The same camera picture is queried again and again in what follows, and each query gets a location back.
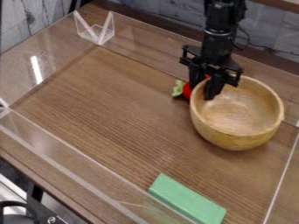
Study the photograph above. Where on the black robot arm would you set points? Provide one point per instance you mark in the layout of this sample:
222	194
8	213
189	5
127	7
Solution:
223	15

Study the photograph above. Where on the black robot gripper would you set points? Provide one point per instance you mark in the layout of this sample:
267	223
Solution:
210	60

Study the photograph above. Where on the clear acrylic corner bracket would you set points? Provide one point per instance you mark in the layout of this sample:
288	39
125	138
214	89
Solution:
95	33

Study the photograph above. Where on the red plush strawberry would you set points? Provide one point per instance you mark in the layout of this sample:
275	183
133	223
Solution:
181	90

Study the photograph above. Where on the clear acrylic front wall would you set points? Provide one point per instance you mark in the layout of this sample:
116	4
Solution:
101	197

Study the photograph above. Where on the green rectangular block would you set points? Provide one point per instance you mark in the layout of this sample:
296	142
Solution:
185	201

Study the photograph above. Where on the black table leg bracket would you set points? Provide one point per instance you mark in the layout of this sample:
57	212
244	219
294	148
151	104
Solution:
49	210

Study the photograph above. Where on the light wooden bowl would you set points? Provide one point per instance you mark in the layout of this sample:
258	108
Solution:
242	117

